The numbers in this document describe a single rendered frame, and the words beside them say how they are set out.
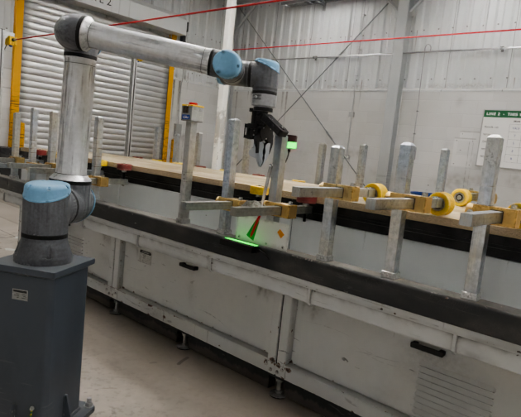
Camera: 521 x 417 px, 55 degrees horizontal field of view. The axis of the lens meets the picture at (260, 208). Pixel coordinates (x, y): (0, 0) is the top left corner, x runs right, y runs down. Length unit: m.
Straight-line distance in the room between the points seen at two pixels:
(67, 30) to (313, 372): 1.59
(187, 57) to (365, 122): 8.41
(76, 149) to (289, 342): 1.15
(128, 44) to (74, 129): 0.39
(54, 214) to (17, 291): 0.28
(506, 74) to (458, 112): 0.90
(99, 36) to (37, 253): 0.74
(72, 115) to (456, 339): 1.48
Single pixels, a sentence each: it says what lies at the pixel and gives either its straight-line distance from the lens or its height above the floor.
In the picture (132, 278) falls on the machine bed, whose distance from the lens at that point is 3.01.
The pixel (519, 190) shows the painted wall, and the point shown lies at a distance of 8.89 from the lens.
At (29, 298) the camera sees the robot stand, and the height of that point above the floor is 0.50.
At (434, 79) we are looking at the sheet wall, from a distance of 9.55.
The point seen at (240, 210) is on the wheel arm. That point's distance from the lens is 1.67.
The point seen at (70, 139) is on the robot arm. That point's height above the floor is 1.03.
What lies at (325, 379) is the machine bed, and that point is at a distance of 2.17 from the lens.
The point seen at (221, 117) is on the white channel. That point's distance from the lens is 3.47.
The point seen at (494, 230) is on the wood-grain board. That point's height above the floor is 0.89.
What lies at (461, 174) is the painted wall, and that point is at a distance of 9.15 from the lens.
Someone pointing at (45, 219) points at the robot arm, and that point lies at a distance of 1.81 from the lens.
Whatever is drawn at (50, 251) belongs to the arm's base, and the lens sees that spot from 1.83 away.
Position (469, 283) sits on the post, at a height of 0.75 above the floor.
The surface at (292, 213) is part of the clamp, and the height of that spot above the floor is 0.84.
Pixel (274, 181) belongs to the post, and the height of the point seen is 0.95.
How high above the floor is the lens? 1.05
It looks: 6 degrees down
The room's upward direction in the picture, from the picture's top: 6 degrees clockwise
